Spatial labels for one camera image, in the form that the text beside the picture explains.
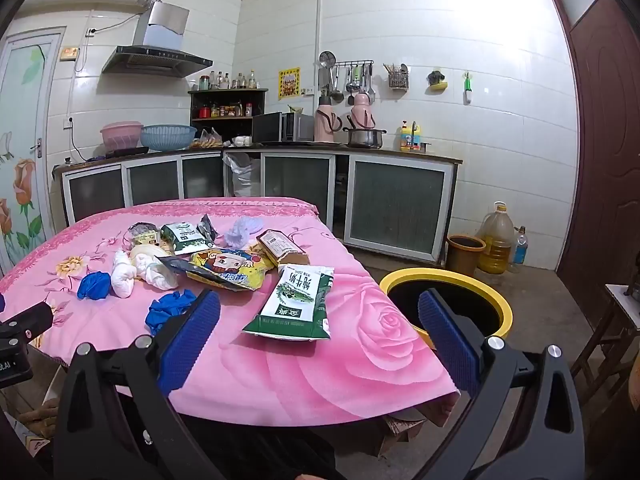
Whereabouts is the white plastic sack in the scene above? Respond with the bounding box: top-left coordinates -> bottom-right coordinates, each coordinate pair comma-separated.
223,152 -> 262,198

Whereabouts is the blue glove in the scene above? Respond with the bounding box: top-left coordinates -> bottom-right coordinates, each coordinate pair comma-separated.
145,288 -> 198,337
76,270 -> 112,302

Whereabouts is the kitchen counter cabinet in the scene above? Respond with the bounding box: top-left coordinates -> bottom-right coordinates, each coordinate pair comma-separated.
52,144 -> 463,266

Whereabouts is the silver exhaust duct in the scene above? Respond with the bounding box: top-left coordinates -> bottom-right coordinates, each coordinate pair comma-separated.
47,0 -> 158,20

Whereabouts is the pink floral tablecloth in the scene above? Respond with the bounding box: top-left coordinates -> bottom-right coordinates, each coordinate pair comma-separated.
0,197 -> 461,428

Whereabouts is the wooden stool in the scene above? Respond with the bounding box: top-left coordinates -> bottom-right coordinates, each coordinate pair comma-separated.
570,282 -> 640,411

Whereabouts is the silver microwave oven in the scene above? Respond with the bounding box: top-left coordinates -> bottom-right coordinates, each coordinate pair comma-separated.
251,111 -> 316,145

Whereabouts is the large green white milk packet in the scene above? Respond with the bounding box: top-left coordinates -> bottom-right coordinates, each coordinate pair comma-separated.
241,263 -> 335,343

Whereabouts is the small green white packet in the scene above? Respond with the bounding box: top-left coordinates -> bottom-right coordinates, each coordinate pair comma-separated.
160,221 -> 217,255

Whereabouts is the clear bag of food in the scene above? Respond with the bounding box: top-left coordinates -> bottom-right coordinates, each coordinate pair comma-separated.
192,128 -> 223,150

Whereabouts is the yellow rimmed black bin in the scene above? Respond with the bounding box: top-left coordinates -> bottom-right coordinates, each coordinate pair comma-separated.
379,267 -> 514,351

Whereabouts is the yellow dish soap bottle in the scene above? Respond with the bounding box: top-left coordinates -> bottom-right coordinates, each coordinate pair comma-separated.
400,121 -> 423,152

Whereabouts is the pink plastic basin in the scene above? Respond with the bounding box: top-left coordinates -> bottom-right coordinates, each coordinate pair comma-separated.
100,121 -> 145,153

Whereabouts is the flower painted glass door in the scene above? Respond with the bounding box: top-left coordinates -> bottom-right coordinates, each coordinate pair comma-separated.
0,27 -> 66,276

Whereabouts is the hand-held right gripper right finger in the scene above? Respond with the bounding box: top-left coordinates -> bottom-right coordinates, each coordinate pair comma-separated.
417,287 -> 586,480

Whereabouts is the blue label plastic bottle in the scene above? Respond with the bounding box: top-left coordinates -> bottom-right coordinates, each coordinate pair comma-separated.
509,226 -> 529,273

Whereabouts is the cardboard box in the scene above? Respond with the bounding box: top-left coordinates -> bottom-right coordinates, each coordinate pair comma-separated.
377,400 -> 436,461

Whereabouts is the brown plastic bucket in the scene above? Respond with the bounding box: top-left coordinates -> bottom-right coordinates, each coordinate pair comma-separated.
445,234 -> 487,278

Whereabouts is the brown wooden door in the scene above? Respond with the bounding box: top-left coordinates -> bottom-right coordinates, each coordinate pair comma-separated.
547,0 -> 640,331

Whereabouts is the large cooking oil jug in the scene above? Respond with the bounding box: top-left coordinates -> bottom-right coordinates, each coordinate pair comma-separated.
475,201 -> 516,275

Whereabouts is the yellow wall poster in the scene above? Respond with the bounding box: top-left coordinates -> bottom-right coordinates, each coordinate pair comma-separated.
278,66 -> 301,101

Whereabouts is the steel cooking pot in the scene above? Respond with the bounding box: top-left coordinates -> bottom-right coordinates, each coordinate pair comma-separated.
342,127 -> 388,150

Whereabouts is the yellowish wrapper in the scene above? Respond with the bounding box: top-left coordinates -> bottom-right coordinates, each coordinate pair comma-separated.
129,221 -> 162,247

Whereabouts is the dark wooden spice shelf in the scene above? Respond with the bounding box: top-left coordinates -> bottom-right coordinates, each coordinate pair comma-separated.
188,88 -> 269,143

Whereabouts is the black wrapper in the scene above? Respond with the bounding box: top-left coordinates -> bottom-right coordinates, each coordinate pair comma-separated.
154,254 -> 198,276

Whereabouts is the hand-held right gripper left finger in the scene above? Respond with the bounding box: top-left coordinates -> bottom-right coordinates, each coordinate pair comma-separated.
52,288 -> 223,480

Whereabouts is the brown snack packet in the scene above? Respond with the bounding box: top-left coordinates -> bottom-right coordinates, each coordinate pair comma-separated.
256,228 -> 311,266

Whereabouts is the wall utensil rack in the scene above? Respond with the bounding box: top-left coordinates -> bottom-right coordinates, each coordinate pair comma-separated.
318,51 -> 376,106

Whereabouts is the light purple bag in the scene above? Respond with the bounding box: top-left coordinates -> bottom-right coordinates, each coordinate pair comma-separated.
224,216 -> 264,250

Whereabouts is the dark foil wrapper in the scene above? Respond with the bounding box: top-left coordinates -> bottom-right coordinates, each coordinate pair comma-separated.
197,213 -> 219,243

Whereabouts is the blue plastic basket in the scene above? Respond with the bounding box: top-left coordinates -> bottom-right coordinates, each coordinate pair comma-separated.
140,124 -> 198,152

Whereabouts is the wire chopstick holder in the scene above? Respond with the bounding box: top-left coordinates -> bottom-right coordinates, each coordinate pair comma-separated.
383,63 -> 410,91

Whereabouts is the steel range hood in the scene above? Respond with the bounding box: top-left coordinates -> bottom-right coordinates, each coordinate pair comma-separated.
101,1 -> 214,79

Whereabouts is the yellow cartoon snack bag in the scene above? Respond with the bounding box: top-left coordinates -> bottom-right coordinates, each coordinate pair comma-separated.
187,247 -> 276,292

